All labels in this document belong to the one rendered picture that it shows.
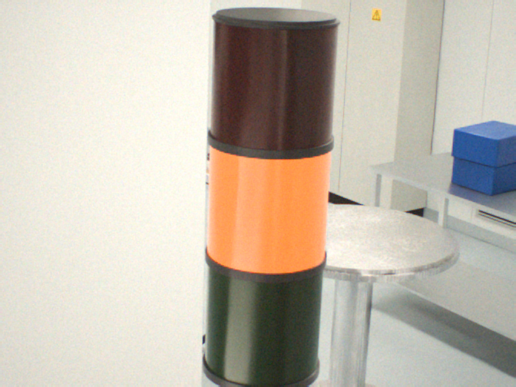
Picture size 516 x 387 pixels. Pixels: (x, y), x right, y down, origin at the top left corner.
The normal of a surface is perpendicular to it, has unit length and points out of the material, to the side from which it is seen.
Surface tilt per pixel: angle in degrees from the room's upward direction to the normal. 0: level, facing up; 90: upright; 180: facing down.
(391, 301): 0
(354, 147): 90
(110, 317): 90
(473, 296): 0
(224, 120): 90
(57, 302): 90
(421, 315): 0
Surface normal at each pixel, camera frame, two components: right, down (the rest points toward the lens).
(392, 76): -0.80, 0.15
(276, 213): 0.09, 0.29
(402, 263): 0.04, -0.95
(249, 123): -0.37, 0.26
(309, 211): 0.66, 0.25
